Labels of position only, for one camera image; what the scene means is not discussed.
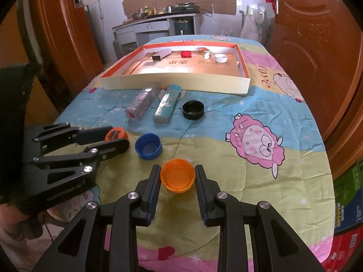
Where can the brown wooden panel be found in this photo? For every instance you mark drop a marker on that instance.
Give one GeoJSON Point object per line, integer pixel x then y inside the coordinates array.
{"type": "Point", "coordinates": [17, 39]}

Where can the black bottle cap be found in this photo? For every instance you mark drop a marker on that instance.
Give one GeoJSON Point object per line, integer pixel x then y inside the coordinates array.
{"type": "Point", "coordinates": [193, 110]}

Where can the plain orange bottle cap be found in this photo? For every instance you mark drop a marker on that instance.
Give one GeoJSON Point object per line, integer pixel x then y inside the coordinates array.
{"type": "Point", "coordinates": [177, 175]}

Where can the small gold box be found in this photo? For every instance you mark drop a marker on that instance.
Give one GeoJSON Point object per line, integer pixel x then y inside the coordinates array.
{"type": "Point", "coordinates": [204, 54]}

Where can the red printed carton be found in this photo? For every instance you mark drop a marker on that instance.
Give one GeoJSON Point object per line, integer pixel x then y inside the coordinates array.
{"type": "Point", "coordinates": [348, 249]}

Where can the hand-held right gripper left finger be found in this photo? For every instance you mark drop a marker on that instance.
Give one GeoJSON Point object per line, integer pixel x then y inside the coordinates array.
{"type": "Point", "coordinates": [153, 198]}

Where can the black gas stove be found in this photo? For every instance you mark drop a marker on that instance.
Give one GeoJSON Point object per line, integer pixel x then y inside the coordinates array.
{"type": "Point", "coordinates": [185, 8]}

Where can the teal floral lighter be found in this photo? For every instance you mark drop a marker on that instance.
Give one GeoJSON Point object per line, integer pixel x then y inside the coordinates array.
{"type": "Point", "coordinates": [166, 104]}

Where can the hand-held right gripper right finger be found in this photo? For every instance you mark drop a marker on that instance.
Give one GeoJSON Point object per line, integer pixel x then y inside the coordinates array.
{"type": "Point", "coordinates": [202, 198]}

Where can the white kitchen counter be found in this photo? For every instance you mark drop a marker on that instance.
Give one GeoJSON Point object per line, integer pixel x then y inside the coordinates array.
{"type": "Point", "coordinates": [150, 27]}

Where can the white plastic bag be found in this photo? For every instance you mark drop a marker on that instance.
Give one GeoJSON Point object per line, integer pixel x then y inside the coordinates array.
{"type": "Point", "coordinates": [225, 33]}

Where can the shallow cardboard box tray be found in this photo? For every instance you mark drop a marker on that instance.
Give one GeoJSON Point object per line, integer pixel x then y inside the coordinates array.
{"type": "Point", "coordinates": [181, 68]}

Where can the blue bottle cap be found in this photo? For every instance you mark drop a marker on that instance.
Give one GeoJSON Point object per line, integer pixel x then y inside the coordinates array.
{"type": "Point", "coordinates": [148, 146]}

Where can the metal kettle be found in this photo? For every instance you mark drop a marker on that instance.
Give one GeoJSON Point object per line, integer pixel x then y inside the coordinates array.
{"type": "Point", "coordinates": [167, 9]}

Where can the white bottle cap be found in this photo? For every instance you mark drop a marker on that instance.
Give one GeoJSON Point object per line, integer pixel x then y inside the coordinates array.
{"type": "Point", "coordinates": [221, 59]}

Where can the green printed carton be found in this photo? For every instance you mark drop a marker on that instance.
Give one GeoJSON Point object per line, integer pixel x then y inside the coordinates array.
{"type": "Point", "coordinates": [350, 192]}

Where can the person's left forearm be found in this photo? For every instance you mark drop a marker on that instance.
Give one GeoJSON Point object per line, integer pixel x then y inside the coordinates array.
{"type": "Point", "coordinates": [11, 218]}

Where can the orange cap with dark label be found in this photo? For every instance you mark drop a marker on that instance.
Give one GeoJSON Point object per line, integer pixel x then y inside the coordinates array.
{"type": "Point", "coordinates": [116, 133]}

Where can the silver patterned lighter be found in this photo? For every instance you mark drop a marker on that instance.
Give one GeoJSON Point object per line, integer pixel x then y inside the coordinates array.
{"type": "Point", "coordinates": [141, 102]}

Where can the white woven sack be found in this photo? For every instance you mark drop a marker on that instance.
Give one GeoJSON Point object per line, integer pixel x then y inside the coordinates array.
{"type": "Point", "coordinates": [252, 27]}

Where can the brown wooden door frame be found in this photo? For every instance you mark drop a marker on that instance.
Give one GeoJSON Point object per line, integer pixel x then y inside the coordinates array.
{"type": "Point", "coordinates": [65, 48]}

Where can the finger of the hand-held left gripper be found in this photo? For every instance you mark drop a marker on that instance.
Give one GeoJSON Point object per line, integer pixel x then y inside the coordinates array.
{"type": "Point", "coordinates": [113, 147]}
{"type": "Point", "coordinates": [90, 136]}

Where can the brown wooden door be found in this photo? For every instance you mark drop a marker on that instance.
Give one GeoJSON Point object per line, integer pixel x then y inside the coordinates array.
{"type": "Point", "coordinates": [306, 48]}

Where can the silver and black lighter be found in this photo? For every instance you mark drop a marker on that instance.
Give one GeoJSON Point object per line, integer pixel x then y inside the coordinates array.
{"type": "Point", "coordinates": [161, 54]}

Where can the green air fryer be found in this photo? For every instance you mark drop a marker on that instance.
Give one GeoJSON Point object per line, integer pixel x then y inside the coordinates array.
{"type": "Point", "coordinates": [183, 27]}

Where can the metal bowl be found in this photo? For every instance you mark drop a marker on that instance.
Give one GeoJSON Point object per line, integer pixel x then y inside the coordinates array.
{"type": "Point", "coordinates": [138, 15]}

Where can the red bottle cap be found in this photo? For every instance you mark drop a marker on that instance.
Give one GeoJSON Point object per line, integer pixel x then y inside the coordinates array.
{"type": "Point", "coordinates": [185, 53]}

